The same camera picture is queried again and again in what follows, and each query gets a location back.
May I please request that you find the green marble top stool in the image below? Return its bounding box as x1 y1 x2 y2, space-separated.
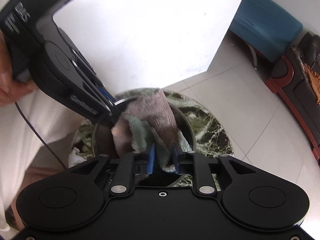
67 86 234 188

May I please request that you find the orange fringed throw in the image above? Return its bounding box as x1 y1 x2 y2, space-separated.
303 64 320 105

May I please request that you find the dark leather wooden-trim sofa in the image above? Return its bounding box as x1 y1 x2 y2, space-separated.
265 31 320 160

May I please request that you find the person's left hand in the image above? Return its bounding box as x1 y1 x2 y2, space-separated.
0 34 38 107

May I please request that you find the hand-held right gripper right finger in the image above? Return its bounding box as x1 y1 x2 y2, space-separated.
172 144 257 197

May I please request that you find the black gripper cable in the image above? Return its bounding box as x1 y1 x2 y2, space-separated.
14 101 67 170

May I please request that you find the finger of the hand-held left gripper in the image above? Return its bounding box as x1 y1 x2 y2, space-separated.
72 61 127 124
71 49 115 106

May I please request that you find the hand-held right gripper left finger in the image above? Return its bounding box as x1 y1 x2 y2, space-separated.
70 144 157 197

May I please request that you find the stainless steel bowl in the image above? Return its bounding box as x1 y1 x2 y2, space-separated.
91 97 197 188

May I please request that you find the pink and green cleaning cloth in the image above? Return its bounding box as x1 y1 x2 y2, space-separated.
111 88 192 173

